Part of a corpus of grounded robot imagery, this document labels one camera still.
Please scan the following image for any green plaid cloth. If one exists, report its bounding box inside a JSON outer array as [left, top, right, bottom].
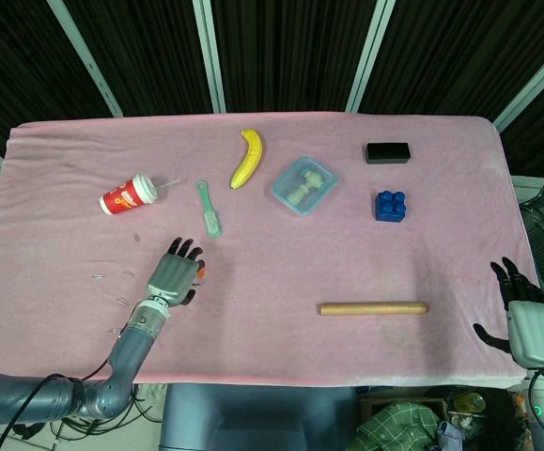
[[356, 402, 447, 451]]

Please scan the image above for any green handled brush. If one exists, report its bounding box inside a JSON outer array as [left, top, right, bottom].
[[194, 180, 224, 239]]

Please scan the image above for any yellow drink bottle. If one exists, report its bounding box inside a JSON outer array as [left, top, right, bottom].
[[448, 392, 488, 415]]

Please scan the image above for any blue building block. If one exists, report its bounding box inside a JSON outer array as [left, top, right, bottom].
[[372, 189, 409, 222]]

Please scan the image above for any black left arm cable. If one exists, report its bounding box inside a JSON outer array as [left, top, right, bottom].
[[10, 326, 125, 438]]

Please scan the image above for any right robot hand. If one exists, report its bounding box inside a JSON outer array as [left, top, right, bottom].
[[472, 256, 544, 368]]

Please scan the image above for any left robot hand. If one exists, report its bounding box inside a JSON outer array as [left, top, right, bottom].
[[146, 237, 208, 307]]

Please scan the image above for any pale toy inside container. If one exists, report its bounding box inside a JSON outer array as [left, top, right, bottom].
[[284, 169, 325, 204]]

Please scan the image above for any red paper cup white lid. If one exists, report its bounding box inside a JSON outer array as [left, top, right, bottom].
[[98, 174, 160, 217]]

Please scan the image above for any grey robot torso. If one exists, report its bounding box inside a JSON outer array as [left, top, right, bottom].
[[160, 383, 361, 451]]

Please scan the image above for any black rectangular box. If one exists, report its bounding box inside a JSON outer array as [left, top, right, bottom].
[[363, 142, 413, 165]]

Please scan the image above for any pink table cloth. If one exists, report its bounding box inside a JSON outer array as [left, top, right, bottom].
[[0, 111, 529, 389]]

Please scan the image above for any clear container blue lid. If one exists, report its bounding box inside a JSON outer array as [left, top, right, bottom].
[[271, 155, 340, 217]]

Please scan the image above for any wooden rolling pin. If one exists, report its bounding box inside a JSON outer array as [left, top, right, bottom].
[[319, 302, 428, 318]]

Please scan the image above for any yellow banana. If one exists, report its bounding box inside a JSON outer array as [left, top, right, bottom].
[[229, 128, 264, 191]]

